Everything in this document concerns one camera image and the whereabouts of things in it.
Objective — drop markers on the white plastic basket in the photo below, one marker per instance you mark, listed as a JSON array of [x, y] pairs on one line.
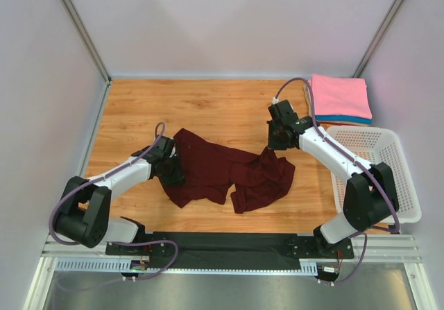
[[382, 145]]

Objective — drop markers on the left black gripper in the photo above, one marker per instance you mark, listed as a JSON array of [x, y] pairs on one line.
[[174, 173]]

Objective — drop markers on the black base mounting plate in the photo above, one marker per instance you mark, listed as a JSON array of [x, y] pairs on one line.
[[233, 251]]

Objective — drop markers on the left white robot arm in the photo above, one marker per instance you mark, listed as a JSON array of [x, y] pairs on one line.
[[82, 216]]

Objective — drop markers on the aluminium slotted cable rail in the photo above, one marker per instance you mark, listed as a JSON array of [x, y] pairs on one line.
[[374, 249]]

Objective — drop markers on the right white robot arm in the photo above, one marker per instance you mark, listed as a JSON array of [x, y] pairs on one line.
[[370, 193]]

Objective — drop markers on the maroon t-shirt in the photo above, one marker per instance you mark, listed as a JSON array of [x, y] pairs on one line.
[[211, 169]]

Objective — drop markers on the aluminium frame post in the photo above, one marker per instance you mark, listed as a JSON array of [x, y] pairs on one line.
[[383, 28], [80, 27]]

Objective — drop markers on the right aluminium frame post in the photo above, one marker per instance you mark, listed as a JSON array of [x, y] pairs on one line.
[[383, 28]]

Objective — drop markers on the left aluminium frame post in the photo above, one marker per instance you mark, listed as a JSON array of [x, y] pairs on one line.
[[80, 27]]

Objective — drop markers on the blue folded t-shirt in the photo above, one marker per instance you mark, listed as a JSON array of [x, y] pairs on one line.
[[342, 118]]

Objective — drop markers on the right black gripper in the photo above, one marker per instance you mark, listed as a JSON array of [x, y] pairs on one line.
[[275, 139]]

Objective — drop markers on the pink folded t-shirt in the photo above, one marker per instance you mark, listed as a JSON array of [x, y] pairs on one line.
[[346, 97]]

